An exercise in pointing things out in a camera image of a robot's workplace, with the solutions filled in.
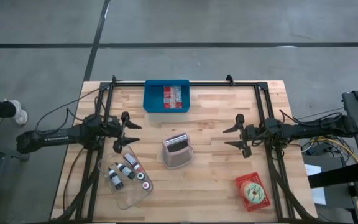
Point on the clear plastic container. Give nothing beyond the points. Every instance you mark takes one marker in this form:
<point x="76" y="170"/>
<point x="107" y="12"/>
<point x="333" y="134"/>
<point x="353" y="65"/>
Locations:
<point x="129" y="196"/>

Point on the black bottle with white band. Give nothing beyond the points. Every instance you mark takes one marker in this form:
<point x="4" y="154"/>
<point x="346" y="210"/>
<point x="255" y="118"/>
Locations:
<point x="126" y="170"/>

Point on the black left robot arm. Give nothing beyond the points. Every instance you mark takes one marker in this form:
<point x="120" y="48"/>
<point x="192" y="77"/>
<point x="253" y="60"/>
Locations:
<point x="57" y="138"/>

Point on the red perforated plastic basket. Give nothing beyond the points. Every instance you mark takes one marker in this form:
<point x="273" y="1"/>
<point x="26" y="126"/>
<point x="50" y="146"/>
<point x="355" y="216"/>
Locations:
<point x="259" y="208"/>

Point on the person's shoe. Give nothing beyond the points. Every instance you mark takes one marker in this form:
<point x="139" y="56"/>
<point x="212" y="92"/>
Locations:
<point x="19" y="113"/>

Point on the red snack packet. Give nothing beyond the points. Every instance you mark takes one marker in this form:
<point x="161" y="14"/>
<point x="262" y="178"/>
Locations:
<point x="172" y="97"/>

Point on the white paper sheet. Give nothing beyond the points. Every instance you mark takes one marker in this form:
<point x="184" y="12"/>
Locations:
<point x="314" y="174"/>

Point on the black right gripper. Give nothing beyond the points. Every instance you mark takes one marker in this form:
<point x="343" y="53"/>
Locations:
<point x="250" y="133"/>

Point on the green frosted toy donut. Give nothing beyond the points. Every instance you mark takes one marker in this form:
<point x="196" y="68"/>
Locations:
<point x="254" y="193"/>

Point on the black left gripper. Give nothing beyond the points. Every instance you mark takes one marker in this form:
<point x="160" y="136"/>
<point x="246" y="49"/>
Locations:
<point x="112" y="127"/>

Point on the black cart shelf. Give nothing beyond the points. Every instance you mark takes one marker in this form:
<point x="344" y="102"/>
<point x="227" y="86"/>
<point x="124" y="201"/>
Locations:
<point x="337" y="175"/>

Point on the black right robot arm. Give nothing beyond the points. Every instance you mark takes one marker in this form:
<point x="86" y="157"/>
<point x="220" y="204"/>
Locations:
<point x="315" y="129"/>

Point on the blue plastic bin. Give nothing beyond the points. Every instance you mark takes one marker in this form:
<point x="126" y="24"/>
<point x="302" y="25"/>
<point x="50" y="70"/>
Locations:
<point x="154" y="99"/>

